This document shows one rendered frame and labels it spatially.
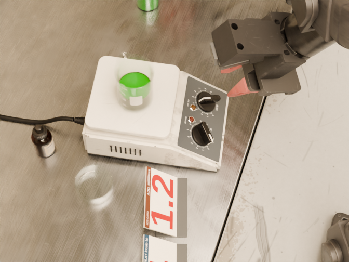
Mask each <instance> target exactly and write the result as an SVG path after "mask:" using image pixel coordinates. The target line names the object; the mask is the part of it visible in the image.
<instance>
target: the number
mask: <svg viewBox="0 0 349 262"><path fill-rule="evenodd" d="M149 262H173V244H170V243H167V242H163V241H160V240H156V239H153V238H149Z"/></svg>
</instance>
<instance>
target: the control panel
mask: <svg viewBox="0 0 349 262"><path fill-rule="evenodd" d="M203 91H206V92H208V93H210V94H211V95H219V96H220V97H221V99H220V101H218V102H216V106H215V108H214V110H213V111H211V112H205V111H203V110H202V109H201V108H200V107H199V106H198V104H197V96H198V94H199V93H201V92H203ZM226 100H227V94H226V93H224V92H222V91H220V90H218V89H216V88H213V87H211V86H209V85H207V84H205V83H203V82H201V81H198V80H196V79H194V78H192V77H190V76H188V78H187V84H186V90H185V96H184V103H183V110H182V116H181V123H180V129H179V136H178V142H177V146H179V147H181V148H184V149H187V150H189V151H192V152H194V153H196V154H199V155H201V156H204V157H206V158H208V159H211V160H213V161H216V162H219V159H220V151H221V142H222V134H223V125H224V117H225V109H226ZM191 105H195V107H196V109H195V110H193V109H192V108H191ZM190 117H193V118H194V121H193V122H191V121H190V119H189V118H190ZM201 122H206V124H207V126H208V128H209V130H210V132H211V134H212V136H213V142H212V143H210V144H208V145H206V146H200V145H198V144H197V143H196V142H195V141H194V139H193V137H192V129H193V128H194V126H196V125H198V124H199V123H201Z"/></svg>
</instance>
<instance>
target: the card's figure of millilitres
mask: <svg viewBox="0 0 349 262"><path fill-rule="evenodd" d="M174 203H175V178H173V177H170V176H168V175H165V174H162V173H159V172H157V171H154V170H151V199H150V227H153V228H156V229H160V230H163V231H167V232H170V233H173V234H174Z"/></svg>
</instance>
